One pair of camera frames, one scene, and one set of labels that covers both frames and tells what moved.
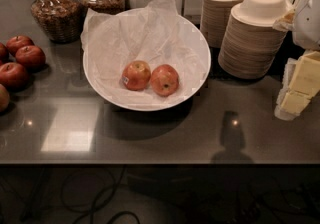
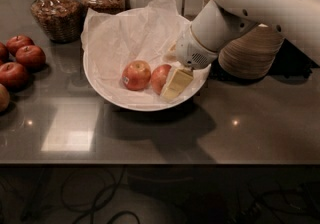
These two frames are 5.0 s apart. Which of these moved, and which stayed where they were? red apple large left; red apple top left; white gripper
Moved: white gripper
Stayed: red apple large left; red apple top left
